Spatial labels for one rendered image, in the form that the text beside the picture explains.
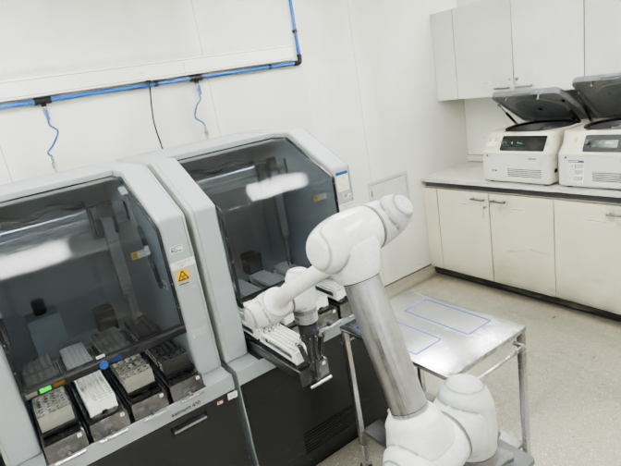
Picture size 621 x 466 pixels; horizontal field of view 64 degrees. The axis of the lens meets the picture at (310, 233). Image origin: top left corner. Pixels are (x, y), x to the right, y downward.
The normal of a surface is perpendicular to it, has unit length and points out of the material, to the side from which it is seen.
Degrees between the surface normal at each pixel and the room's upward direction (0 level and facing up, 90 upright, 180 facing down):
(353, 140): 90
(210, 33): 90
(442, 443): 69
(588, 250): 90
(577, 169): 90
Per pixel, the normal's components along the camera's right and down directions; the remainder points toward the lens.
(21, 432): 0.58, 0.15
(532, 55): -0.80, 0.29
